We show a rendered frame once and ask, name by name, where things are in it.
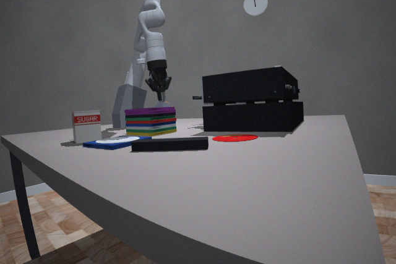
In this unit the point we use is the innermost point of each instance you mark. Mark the black flat bar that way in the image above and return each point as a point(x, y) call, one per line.
point(170, 144)

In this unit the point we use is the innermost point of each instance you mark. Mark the silver cd disc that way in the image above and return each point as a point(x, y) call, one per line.
point(117, 140)

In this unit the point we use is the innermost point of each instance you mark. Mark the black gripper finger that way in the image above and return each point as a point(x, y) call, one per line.
point(165, 84)
point(156, 87)

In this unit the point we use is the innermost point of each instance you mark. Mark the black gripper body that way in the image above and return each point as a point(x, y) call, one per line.
point(156, 67)

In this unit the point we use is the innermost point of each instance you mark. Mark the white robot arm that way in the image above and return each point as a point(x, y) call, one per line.
point(151, 45)

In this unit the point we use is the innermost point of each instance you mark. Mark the orange cd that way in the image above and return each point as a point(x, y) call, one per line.
point(162, 104)

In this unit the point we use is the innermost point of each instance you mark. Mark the red cd with green label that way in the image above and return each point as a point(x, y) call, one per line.
point(231, 138)

